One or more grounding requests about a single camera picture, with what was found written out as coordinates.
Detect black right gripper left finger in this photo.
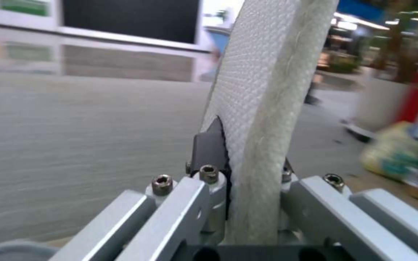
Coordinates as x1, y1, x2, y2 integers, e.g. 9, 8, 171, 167
49, 115, 233, 261

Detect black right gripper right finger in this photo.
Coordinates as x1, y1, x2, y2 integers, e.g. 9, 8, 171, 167
279, 157, 418, 261

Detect crumpled yellow green snack bag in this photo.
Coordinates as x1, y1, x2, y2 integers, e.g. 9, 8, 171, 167
360, 121, 418, 182

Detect white planter box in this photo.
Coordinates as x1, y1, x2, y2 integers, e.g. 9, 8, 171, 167
341, 77, 413, 142

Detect green potted plant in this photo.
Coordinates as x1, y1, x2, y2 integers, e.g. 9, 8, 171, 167
327, 50, 358, 73

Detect black framed wall panel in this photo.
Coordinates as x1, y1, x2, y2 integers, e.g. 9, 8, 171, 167
58, 0, 204, 52

